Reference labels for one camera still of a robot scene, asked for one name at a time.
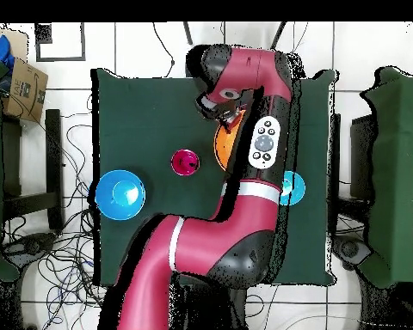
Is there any large orange bowl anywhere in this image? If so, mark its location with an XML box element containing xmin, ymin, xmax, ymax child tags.
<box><xmin>213</xmin><ymin>109</ymin><xmax>247</xmax><ymax>172</ymax></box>

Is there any red cup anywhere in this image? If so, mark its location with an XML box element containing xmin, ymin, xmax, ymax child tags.
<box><xmin>170</xmin><ymin>148</ymin><xmax>200</xmax><ymax>177</ymax></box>

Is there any small light blue ribbed bowl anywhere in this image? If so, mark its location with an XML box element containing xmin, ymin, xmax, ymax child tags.
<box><xmin>279</xmin><ymin>170</ymin><xmax>306</xmax><ymax>206</ymax></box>

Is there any large blue bowl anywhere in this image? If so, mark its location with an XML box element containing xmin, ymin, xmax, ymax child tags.
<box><xmin>95</xmin><ymin>169</ymin><xmax>146</xmax><ymax>221</ymax></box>

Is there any dark green table cloth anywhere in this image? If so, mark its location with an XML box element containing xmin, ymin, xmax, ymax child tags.
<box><xmin>90</xmin><ymin>68</ymin><xmax>338</xmax><ymax>286</ymax></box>

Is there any black tripod stand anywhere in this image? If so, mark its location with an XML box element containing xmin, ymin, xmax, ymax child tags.
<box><xmin>269</xmin><ymin>21</ymin><xmax>287</xmax><ymax>51</ymax></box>

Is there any printed cardboard box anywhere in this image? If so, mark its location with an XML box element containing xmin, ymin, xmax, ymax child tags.
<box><xmin>3</xmin><ymin>58</ymin><xmax>50</xmax><ymax>124</ymax></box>

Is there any plain cardboard box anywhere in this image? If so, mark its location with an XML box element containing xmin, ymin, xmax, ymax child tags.
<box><xmin>0</xmin><ymin>27</ymin><xmax>29</xmax><ymax>63</ymax></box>

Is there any blue bag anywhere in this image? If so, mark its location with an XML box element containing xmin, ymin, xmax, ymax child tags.
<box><xmin>0</xmin><ymin>34</ymin><xmax>15</xmax><ymax>71</ymax></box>

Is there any black pedestal foot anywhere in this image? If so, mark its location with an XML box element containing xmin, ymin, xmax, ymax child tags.
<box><xmin>331</xmin><ymin>233</ymin><xmax>373</xmax><ymax>271</ymax></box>
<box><xmin>3</xmin><ymin>232</ymin><xmax>58</xmax><ymax>269</ymax></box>

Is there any black bench frame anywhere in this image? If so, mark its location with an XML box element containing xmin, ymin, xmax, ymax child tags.
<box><xmin>1</xmin><ymin>108</ymin><xmax>65</xmax><ymax>231</ymax></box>

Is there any black square floor frame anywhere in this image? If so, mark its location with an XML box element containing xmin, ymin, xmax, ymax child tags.
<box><xmin>34</xmin><ymin>21</ymin><xmax>87</xmax><ymax>64</ymax></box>

